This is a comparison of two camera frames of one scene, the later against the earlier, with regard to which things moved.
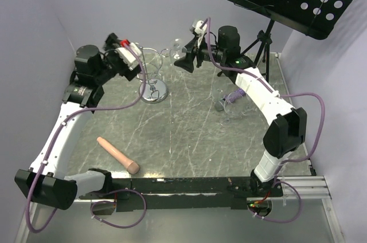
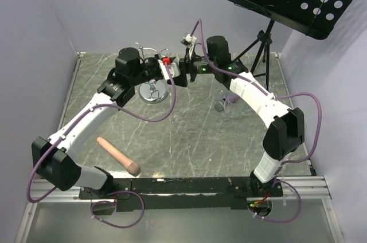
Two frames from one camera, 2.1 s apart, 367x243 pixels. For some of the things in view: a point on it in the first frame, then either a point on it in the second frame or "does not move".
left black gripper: x=109 y=48 to x=155 y=61
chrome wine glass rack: x=155 y=90 does not move
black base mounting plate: x=184 y=193 does not move
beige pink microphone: x=132 y=167 does not move
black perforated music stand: x=311 y=0 does not move
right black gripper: x=192 y=51 to x=187 y=66
